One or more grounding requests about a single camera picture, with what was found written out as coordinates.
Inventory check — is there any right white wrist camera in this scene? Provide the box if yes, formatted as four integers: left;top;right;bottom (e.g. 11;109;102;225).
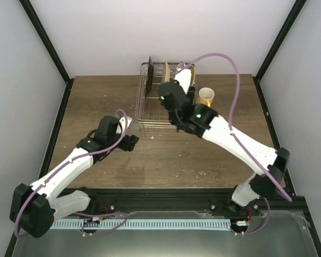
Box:
174;69;192;94

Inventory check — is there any metal front panel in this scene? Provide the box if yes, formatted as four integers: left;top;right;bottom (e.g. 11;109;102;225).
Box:
13;211;318;256

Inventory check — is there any yellow ceramic mug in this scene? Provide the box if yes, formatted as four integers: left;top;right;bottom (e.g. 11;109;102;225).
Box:
198;87;215;108

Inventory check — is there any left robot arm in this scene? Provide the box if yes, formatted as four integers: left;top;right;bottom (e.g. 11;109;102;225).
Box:
9;115;139;238

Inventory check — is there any wire dish rack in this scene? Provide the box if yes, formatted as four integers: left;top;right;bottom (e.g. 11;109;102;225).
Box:
135;62;198;129

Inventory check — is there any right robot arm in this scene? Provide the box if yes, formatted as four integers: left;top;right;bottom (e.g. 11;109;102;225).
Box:
157;81;292;216

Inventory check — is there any black rimmed cream plate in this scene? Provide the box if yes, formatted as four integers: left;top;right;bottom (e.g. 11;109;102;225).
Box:
144;57;154;98

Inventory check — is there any yellow woven pattern plate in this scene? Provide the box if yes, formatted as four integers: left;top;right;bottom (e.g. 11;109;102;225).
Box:
189;65;196;86

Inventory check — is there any white blue striped plate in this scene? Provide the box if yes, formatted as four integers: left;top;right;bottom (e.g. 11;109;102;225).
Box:
176;61;186;71

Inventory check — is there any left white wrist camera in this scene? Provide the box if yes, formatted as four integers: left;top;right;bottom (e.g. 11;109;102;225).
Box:
116;117;133;134

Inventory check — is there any black aluminium frame rail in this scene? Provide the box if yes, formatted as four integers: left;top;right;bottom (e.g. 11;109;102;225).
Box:
23;187;306;215

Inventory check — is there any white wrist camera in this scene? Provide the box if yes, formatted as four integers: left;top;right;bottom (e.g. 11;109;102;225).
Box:
174;69;192;94
116;117;133;134

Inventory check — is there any light blue slotted cable duct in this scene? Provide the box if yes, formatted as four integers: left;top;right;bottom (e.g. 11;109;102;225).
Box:
51;218;231;231

